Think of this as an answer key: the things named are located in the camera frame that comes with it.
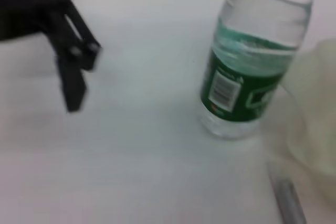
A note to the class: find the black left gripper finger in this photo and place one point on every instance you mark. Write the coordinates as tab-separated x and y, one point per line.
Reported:
72	85

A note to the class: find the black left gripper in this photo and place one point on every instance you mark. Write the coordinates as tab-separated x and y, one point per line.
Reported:
23	3

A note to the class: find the clear green-label water bottle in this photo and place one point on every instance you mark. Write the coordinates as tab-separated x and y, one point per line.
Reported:
249	77

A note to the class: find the grey glitter pen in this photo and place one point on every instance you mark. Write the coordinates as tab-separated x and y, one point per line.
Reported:
288	200

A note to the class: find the pale green glass plate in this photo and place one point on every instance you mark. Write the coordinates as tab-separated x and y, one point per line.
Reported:
315	108

